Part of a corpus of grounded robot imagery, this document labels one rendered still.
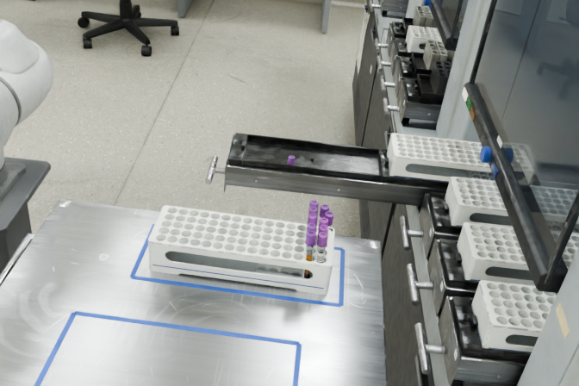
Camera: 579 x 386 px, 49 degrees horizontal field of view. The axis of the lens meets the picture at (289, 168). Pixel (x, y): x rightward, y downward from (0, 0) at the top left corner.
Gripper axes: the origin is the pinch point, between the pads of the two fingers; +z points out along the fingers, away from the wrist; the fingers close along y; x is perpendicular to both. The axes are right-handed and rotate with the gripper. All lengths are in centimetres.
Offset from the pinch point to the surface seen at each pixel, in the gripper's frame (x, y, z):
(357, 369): 50, 48, 39
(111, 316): 13, 43, 38
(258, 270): 34, 30, 37
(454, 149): 72, -11, 34
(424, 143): 66, -13, 34
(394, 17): 71, -129, 46
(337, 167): 47, -8, 40
